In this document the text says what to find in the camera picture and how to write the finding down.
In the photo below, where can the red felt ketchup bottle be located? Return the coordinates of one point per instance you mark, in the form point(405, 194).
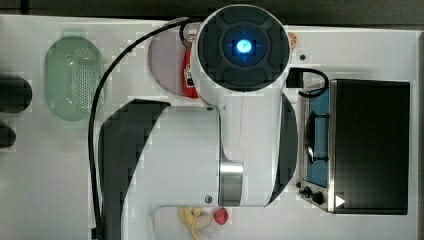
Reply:
point(188, 87)

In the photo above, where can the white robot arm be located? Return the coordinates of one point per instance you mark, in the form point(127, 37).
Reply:
point(236, 146)

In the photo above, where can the grey oval plate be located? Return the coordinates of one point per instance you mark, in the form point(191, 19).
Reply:
point(165, 61)

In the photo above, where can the red toy fruit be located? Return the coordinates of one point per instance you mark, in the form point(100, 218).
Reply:
point(221, 216)

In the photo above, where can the peeled toy banana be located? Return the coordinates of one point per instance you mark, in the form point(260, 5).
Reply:
point(194, 219)

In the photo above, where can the orange slice toy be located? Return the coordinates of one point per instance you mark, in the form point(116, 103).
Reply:
point(293, 40)

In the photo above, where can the green oval colander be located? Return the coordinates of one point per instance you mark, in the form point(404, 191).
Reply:
point(73, 68)

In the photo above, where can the black toaster oven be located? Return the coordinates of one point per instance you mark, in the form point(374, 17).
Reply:
point(366, 139)

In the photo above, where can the black cylinder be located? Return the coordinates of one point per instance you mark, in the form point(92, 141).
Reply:
point(15, 94)
point(7, 137)

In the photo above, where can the black oven door handle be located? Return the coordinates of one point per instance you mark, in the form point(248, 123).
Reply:
point(310, 137)

